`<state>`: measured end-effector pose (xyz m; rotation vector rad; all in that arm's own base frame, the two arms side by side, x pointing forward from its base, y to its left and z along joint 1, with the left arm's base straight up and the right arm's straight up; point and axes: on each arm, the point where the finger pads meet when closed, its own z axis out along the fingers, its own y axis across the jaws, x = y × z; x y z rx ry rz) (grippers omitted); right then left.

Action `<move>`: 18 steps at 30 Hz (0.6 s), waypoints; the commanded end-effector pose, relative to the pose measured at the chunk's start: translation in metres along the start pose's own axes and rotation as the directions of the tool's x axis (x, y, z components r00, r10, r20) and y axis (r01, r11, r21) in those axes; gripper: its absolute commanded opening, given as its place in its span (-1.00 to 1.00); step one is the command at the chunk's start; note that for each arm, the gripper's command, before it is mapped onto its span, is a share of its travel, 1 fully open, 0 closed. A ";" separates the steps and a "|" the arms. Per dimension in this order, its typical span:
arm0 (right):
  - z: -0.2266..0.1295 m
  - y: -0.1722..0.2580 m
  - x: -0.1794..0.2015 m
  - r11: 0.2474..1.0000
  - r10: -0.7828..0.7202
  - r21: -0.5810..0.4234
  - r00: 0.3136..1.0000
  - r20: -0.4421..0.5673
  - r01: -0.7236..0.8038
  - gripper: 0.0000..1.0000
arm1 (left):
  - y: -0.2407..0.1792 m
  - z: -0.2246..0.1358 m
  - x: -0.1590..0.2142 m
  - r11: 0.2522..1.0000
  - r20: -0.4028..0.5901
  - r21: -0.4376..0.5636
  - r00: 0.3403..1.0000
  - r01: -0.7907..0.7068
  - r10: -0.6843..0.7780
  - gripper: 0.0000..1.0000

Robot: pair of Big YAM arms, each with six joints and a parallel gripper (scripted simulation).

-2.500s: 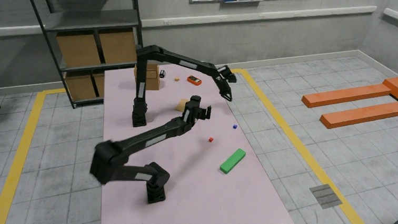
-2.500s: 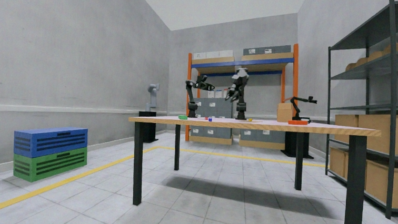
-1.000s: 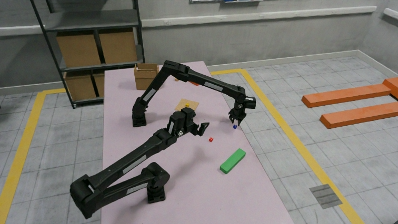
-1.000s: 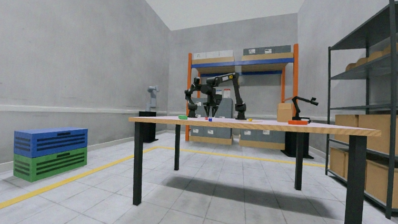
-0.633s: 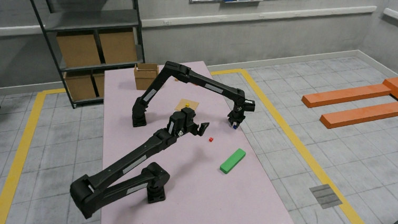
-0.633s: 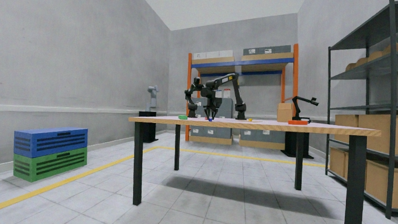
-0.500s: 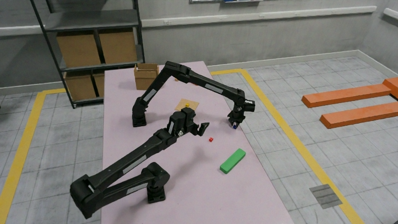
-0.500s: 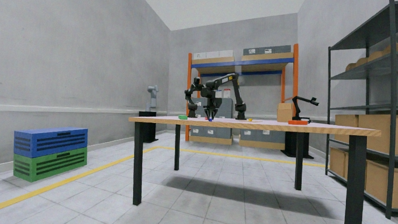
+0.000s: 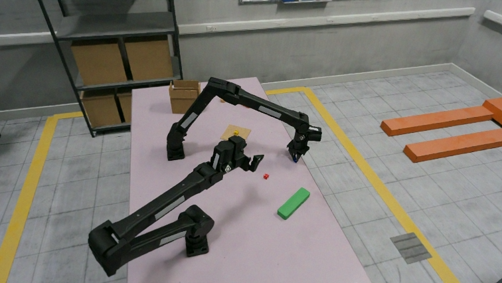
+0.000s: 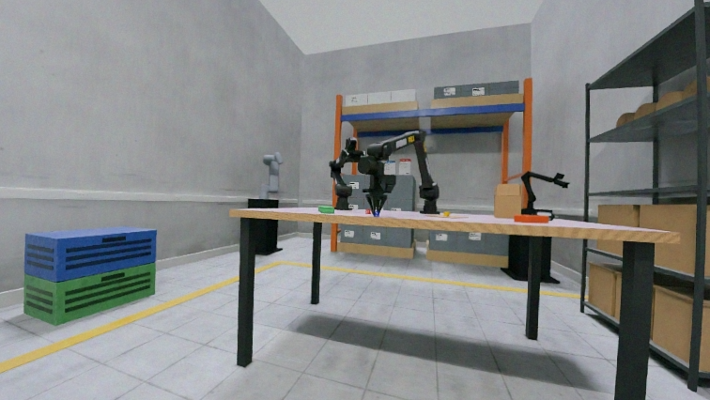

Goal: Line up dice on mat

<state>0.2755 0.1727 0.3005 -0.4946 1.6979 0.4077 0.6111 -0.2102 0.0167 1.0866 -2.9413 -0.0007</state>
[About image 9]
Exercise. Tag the open brown cardboard box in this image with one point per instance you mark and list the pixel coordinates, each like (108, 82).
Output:
(184, 93)

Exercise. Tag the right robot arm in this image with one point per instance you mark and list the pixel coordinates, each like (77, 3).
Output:
(193, 223)

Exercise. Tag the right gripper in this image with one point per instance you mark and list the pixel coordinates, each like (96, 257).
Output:
(254, 164)

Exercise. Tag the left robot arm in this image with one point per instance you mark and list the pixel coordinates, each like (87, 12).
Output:
(234, 94)

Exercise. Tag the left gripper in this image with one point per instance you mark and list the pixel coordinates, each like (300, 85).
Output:
(297, 148)

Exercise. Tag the tan mottled mat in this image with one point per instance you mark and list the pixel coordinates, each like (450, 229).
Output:
(242, 132)

